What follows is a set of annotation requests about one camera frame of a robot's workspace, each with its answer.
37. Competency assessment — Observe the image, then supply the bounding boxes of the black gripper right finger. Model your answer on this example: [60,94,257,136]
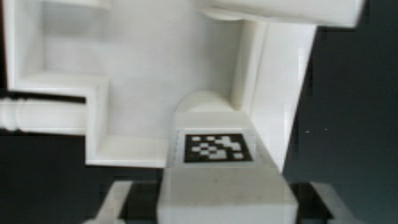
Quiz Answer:
[293,182,358,224]

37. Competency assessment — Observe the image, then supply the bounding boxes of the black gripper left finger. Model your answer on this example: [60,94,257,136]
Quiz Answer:
[81,181,157,224]

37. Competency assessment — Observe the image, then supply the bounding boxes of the white chair seat part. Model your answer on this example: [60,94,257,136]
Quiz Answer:
[0,0,316,168]

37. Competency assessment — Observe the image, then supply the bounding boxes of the white chair leg with tag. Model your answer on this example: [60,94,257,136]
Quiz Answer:
[195,0,364,28]

